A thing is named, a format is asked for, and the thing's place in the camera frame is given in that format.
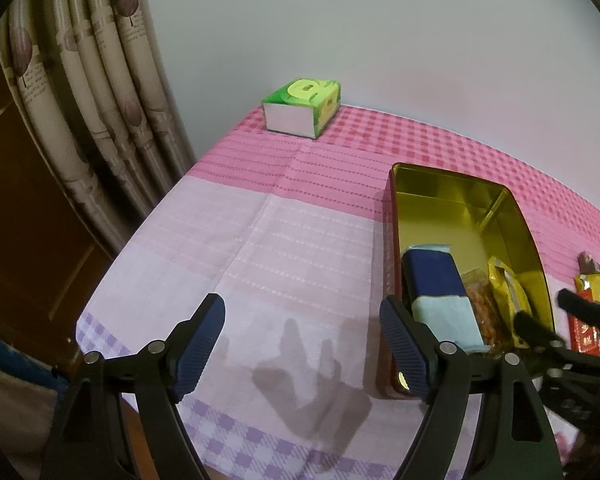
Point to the plain yellow snack packet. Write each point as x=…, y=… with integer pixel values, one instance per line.
x=592, y=285

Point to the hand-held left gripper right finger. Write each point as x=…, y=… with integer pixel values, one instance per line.
x=405, y=350

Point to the dark clear snack packet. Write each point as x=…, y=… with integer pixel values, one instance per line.
x=587, y=261

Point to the beige patterned curtain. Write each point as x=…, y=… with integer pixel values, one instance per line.
x=105, y=85

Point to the pink checked tablecloth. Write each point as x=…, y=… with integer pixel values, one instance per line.
x=280, y=240

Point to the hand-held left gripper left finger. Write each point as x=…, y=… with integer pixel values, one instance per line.
x=200, y=345

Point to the blue cloth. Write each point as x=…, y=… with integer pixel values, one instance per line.
x=10, y=352

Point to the navy and light-blue snack packet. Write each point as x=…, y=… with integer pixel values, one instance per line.
x=430, y=275

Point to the yellow and silver snack packet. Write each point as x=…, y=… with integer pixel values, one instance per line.
x=505, y=290

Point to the green tissue box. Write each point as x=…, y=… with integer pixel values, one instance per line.
x=300, y=92

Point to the dark wooden door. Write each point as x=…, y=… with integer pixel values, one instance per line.
x=30, y=235

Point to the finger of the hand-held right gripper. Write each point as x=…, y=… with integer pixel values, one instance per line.
x=592, y=315
x=542, y=342

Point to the clear bag of peanuts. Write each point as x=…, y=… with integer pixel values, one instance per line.
x=480, y=305

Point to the red tin box gold interior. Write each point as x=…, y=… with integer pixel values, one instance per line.
x=445, y=205

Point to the red snack packet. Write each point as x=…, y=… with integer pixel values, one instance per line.
x=587, y=335

